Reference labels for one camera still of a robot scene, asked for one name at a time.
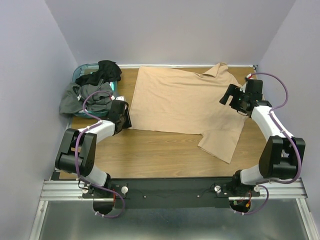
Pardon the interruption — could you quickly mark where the teal plastic basket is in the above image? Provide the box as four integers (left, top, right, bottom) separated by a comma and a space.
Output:
72, 63, 118, 118

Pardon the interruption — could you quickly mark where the black t shirt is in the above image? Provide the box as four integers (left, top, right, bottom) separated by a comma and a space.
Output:
75, 60, 122, 87

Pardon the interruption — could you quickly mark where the beige t shirt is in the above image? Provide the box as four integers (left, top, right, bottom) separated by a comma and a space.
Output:
129, 63, 246, 163

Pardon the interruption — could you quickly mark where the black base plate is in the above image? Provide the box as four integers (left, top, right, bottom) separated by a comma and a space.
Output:
91, 177, 256, 210

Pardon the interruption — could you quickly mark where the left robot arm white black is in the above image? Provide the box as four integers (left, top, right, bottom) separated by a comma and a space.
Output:
55, 99, 132, 198

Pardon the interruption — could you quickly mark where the grey t shirt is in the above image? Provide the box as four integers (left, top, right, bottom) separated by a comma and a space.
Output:
59, 80, 114, 114

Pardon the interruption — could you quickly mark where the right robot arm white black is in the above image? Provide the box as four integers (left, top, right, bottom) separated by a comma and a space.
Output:
214, 76, 306, 196

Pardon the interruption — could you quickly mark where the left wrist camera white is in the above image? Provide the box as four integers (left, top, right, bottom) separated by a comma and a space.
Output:
115, 96, 126, 102

